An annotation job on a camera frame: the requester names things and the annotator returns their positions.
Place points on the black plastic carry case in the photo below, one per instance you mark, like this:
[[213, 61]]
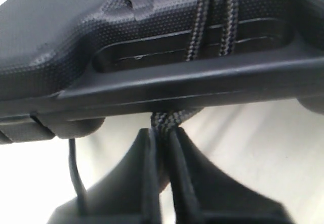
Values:
[[68, 64]]

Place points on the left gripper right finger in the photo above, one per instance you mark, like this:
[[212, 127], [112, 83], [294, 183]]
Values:
[[203, 193]]

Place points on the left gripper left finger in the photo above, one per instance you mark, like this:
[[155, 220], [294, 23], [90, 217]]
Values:
[[128, 194]]

